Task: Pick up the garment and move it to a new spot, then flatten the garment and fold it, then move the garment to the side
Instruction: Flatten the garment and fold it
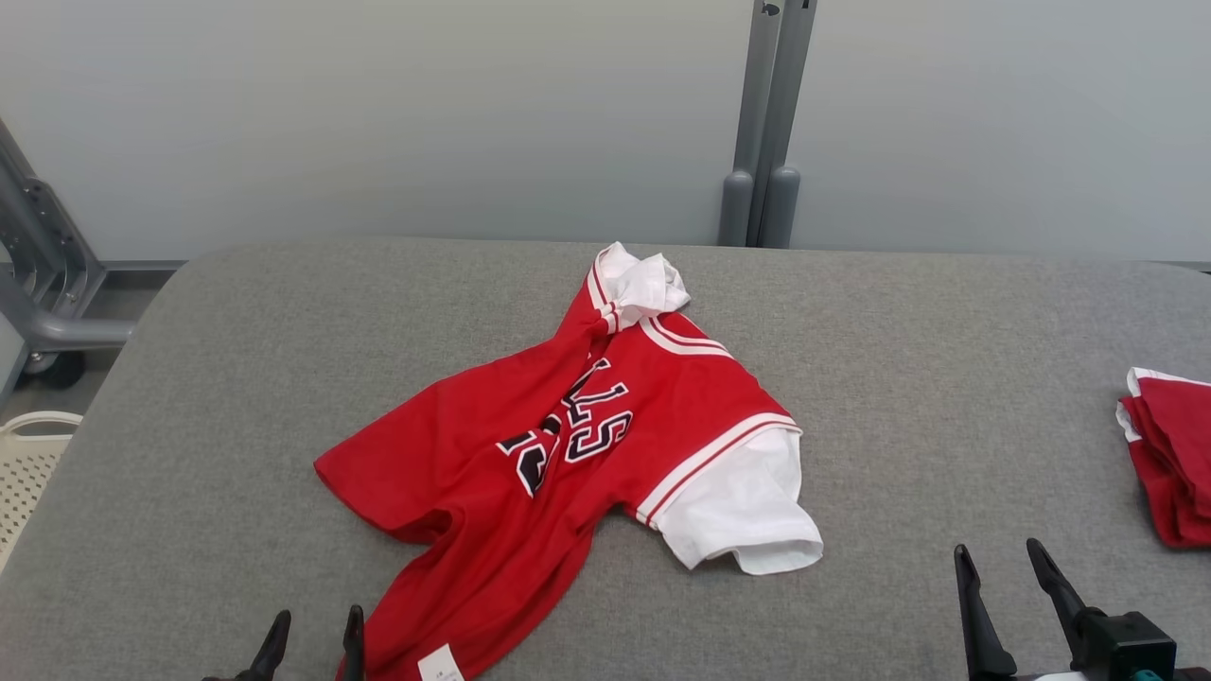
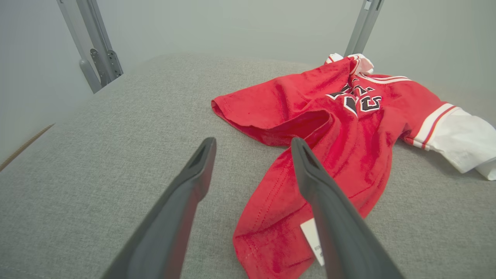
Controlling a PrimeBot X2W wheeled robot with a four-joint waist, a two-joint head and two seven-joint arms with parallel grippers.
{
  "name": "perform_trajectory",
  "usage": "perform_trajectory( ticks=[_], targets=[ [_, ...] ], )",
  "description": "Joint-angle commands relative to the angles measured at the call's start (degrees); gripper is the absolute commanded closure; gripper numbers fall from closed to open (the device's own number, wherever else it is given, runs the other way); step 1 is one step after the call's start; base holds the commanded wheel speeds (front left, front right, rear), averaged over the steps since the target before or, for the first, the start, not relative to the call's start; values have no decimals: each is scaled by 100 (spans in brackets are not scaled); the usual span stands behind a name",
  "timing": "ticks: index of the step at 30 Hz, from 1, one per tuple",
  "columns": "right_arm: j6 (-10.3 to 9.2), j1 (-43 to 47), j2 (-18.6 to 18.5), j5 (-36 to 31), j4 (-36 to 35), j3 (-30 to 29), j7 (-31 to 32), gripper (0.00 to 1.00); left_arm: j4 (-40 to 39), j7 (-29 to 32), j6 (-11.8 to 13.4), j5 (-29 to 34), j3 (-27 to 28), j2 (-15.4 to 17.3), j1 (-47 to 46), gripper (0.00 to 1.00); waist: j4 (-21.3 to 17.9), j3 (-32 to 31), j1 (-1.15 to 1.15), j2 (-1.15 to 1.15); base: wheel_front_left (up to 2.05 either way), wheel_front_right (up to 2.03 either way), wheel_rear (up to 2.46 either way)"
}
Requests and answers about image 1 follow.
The white plastic laundry basket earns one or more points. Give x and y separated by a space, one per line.
24 473

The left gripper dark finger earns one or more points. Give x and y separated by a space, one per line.
270 653
354 653

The grey metal partition post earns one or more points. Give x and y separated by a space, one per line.
743 189
783 203

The grey metal cart frame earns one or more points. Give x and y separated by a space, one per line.
52 329

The red shorts white side stripes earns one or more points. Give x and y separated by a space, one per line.
1173 454

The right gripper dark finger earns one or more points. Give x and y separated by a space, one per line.
979 643
1060 591

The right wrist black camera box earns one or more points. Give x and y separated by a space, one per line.
1131 648

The grey fabric sofa cushion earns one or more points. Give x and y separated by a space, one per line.
899 378

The red jersey shirt white sleeves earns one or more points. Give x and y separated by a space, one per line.
454 454

